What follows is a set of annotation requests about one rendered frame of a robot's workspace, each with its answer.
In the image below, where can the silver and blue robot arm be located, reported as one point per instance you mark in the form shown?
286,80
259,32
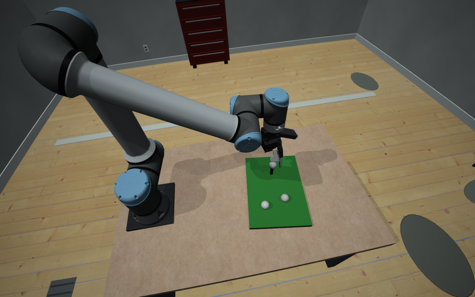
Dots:
59,51

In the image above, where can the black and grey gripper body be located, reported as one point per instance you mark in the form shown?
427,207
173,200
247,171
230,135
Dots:
269,140

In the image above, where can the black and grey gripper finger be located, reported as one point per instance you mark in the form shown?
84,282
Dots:
277,155

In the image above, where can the green mat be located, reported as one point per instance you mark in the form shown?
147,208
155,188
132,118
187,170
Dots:
266,184

